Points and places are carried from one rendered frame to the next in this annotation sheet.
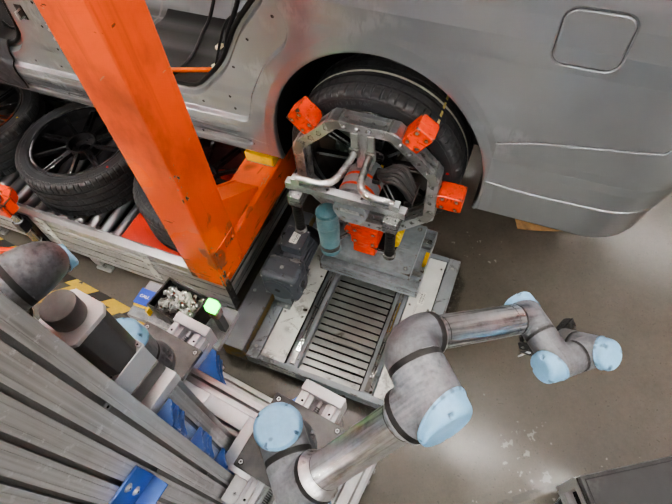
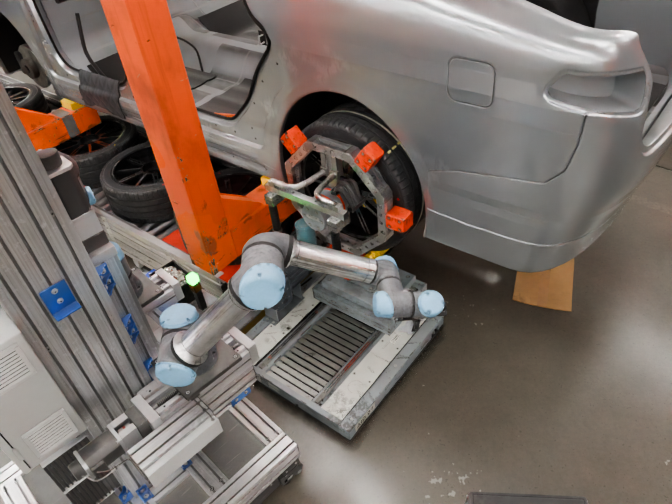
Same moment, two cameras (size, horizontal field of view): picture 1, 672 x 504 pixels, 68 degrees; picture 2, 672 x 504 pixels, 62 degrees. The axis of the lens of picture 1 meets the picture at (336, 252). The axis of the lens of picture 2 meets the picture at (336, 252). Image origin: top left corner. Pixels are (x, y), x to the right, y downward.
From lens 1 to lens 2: 98 cm
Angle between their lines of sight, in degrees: 19
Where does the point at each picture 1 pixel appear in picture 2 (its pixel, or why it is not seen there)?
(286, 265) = not seen: hidden behind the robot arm
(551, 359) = (381, 294)
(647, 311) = (625, 395)
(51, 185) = (118, 191)
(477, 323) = (325, 252)
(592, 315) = (564, 387)
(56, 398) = (21, 179)
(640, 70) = (506, 106)
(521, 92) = (435, 124)
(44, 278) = not seen: hidden behind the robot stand
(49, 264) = not seen: hidden behind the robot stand
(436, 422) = (248, 277)
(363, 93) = (334, 124)
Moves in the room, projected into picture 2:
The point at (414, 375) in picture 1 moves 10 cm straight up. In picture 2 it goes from (249, 253) to (242, 224)
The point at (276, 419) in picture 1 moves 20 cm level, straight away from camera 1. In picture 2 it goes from (178, 310) to (173, 270)
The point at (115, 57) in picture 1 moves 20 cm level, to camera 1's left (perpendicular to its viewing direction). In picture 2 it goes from (145, 60) to (95, 61)
